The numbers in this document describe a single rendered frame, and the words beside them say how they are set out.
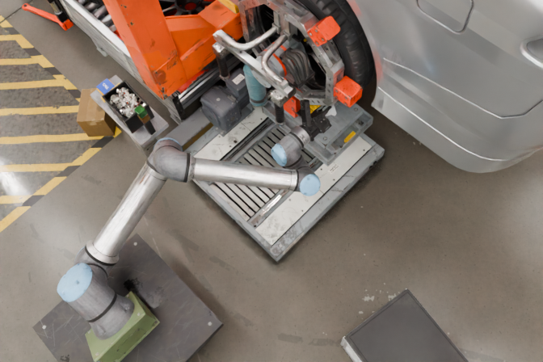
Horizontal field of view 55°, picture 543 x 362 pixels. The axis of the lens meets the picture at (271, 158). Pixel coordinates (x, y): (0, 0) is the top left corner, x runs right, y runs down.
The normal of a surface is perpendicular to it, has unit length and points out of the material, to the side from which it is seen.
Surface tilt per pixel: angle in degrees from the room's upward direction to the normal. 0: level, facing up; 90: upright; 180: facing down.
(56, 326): 0
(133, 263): 0
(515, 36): 90
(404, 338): 0
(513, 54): 90
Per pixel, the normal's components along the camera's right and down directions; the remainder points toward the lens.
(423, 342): -0.07, -0.45
